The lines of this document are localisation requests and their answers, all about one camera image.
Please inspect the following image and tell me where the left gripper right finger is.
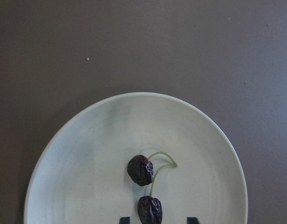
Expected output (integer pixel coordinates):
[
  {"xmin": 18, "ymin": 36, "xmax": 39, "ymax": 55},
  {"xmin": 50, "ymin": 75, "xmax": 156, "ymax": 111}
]
[{"xmin": 187, "ymin": 217, "xmax": 200, "ymax": 224}]

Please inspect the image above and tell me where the cream round plate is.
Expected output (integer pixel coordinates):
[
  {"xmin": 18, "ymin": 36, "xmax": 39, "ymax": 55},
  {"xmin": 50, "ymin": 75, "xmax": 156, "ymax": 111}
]
[{"xmin": 24, "ymin": 92, "xmax": 248, "ymax": 224}]

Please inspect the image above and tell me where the dark red cherry pair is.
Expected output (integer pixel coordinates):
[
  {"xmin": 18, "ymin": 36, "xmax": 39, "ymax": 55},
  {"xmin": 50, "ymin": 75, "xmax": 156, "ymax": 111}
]
[{"xmin": 127, "ymin": 151, "xmax": 178, "ymax": 224}]

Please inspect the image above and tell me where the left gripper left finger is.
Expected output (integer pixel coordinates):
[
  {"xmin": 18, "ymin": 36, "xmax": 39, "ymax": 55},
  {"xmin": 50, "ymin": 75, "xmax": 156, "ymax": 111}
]
[{"xmin": 119, "ymin": 217, "xmax": 130, "ymax": 224}]

